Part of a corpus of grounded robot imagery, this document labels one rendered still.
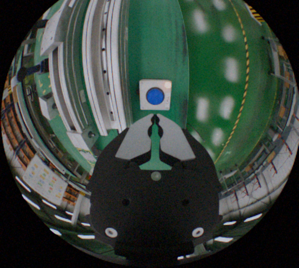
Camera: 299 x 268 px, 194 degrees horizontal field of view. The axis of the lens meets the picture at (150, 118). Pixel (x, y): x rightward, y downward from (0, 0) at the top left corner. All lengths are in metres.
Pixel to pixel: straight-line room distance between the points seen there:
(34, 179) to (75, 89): 3.09
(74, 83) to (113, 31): 0.21
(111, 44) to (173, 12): 0.22
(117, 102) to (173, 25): 0.28
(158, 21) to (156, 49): 0.10
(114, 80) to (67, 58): 0.20
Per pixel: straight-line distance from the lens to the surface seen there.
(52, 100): 0.50
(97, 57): 0.27
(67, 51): 0.36
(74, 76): 0.37
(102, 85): 0.27
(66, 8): 0.42
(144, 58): 0.28
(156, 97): 0.21
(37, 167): 3.21
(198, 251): 0.56
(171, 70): 0.28
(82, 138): 0.38
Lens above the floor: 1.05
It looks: 60 degrees down
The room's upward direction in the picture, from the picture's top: 176 degrees counter-clockwise
